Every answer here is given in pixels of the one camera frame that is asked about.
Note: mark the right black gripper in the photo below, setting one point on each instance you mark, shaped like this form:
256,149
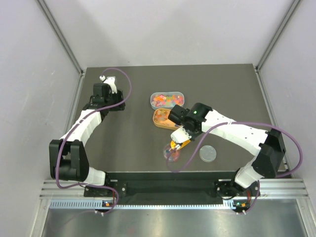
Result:
193,136

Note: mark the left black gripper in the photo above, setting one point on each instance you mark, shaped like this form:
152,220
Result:
118,100

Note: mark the orange plastic scoop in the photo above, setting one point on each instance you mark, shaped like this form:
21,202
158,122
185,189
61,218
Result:
177,146

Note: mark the clear round jar lid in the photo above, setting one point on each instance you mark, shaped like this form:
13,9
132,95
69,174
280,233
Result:
207,153

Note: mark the clear round jar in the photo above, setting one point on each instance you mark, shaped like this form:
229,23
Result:
169,154

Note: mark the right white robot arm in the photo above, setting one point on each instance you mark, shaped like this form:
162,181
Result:
267,147

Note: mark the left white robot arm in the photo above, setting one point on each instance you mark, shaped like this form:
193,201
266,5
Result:
67,156

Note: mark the orange candy tray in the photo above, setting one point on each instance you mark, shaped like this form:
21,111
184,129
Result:
160,119

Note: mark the clear blue candy tray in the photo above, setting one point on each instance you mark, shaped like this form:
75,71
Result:
166,100

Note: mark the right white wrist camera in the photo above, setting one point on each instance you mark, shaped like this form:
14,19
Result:
180,136

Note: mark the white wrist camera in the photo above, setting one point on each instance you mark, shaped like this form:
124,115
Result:
180,136
111,81

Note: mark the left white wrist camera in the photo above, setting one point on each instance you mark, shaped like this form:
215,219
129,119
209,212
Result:
111,81

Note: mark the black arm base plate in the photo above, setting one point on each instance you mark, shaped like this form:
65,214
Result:
174,191

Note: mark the grey slotted cable duct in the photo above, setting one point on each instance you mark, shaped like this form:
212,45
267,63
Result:
104,204

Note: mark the aluminium frame rail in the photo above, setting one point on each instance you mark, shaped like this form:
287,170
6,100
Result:
59,34

